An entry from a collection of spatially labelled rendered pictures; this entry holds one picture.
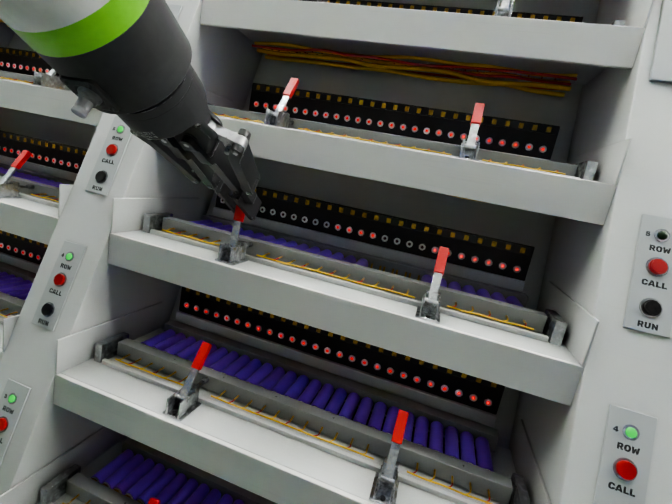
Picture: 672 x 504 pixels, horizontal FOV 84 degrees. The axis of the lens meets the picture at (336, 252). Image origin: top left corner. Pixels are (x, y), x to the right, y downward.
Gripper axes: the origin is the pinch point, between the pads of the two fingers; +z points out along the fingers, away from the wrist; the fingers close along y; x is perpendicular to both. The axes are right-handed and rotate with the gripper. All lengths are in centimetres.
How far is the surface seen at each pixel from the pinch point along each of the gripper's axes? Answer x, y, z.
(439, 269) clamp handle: -2.0, 26.7, 3.3
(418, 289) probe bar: -3.8, 24.8, 7.9
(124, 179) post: -0.9, -18.9, 0.9
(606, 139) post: 20.0, 42.7, 2.8
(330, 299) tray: -9.3, 15.3, 2.3
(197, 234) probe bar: -4.2, -9.1, 8.0
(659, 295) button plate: -0.1, 47.9, 0.4
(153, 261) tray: -10.7, -10.2, 3.2
